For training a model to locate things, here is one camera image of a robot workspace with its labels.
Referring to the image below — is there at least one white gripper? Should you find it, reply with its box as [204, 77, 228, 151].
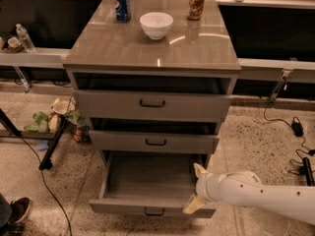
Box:
[183, 163, 225, 214]

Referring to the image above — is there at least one grey bottom drawer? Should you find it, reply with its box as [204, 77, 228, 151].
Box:
[88, 150, 217, 219]

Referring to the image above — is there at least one grey drawer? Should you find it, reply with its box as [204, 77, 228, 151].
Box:
[90, 131, 219, 154]
[73, 89, 231, 122]
[88, 150, 217, 219]

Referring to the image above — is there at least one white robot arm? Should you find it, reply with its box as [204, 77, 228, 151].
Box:
[183, 163, 315, 225]

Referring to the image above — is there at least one grey middle drawer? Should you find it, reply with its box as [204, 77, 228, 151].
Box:
[90, 131, 219, 154]

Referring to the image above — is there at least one grey drawer cabinet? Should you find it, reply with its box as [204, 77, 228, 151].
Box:
[62, 0, 242, 169]

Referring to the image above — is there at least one grey top drawer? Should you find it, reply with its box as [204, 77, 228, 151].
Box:
[73, 89, 231, 122]

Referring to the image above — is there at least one black stand leg right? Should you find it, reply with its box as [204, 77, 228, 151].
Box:
[302, 157, 315, 186]

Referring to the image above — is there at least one black stand leg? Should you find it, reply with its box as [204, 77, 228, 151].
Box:
[0, 109, 67, 170]
[302, 157, 315, 186]

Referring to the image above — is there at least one black stand leg left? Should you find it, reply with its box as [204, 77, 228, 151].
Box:
[0, 109, 67, 170]

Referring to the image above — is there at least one white ceramic bowl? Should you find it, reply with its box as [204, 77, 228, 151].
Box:
[140, 12, 173, 40]

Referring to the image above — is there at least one dark shoe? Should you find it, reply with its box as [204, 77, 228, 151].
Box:
[9, 197, 32, 224]

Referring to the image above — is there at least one brown patterned can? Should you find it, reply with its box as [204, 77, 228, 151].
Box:
[188, 0, 205, 20]

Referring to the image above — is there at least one blue pepsi can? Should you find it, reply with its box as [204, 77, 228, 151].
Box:
[114, 0, 131, 23]

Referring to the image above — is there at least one clear plastic water bottle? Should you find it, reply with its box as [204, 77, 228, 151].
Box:
[16, 24, 35, 52]

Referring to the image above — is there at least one bowl with small items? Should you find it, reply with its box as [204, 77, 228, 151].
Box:
[0, 36, 23, 54]

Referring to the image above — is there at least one black power adapter with cable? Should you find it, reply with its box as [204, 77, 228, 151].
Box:
[263, 100, 315, 156]

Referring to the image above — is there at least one black floor cable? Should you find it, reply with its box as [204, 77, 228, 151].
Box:
[19, 136, 73, 236]

